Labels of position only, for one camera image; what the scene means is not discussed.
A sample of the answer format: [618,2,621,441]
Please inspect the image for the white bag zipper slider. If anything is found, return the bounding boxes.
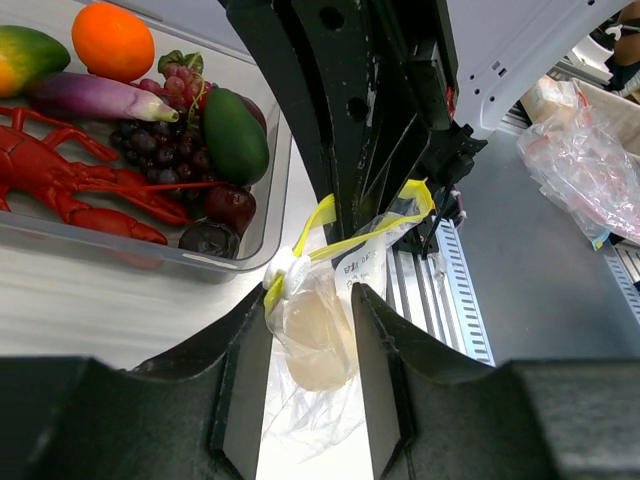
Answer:
[262,246,311,300]

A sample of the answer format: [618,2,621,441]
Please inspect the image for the toy orange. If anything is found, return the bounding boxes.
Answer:
[71,3,155,83]

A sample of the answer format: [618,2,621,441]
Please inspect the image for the black toy fig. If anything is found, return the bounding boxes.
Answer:
[178,219,240,259]

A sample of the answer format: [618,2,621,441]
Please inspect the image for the white slotted cable duct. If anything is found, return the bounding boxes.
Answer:
[436,220,495,367]

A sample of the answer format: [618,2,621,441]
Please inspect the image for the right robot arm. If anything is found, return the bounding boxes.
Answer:
[224,1,622,238]

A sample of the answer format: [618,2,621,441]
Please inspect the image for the aluminium mounting rail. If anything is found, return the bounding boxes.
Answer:
[387,246,467,354]

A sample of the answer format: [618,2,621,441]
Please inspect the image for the dark purple toy grapes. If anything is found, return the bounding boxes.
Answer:
[109,119,217,202]

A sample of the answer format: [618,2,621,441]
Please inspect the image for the dark red toy fig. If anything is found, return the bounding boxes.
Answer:
[204,184,257,237]

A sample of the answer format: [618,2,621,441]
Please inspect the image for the grey plastic food bin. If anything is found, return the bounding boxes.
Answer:
[1,20,292,282]

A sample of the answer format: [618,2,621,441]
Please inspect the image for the pink toy grapes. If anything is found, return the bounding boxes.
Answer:
[134,50,212,126]

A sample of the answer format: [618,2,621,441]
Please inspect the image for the crumpled clear plastic bags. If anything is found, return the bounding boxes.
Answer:
[517,82,639,250]

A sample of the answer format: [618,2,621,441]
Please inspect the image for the orange green toy mango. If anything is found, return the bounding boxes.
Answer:
[1,25,71,98]

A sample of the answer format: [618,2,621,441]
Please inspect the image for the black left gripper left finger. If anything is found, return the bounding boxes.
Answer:
[131,287,271,479]

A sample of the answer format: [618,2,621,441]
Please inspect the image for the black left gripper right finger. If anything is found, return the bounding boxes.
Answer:
[351,284,500,479]

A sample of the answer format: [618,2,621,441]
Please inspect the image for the red toy lobster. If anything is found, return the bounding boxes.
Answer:
[0,105,226,246]

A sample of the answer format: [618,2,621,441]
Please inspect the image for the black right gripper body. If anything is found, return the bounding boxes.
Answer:
[224,0,484,238]

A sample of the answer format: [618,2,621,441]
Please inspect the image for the green toy avocado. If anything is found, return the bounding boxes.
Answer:
[201,87,270,186]

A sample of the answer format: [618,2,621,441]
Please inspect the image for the purple toy eggplant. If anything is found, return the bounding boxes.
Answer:
[25,72,179,123]

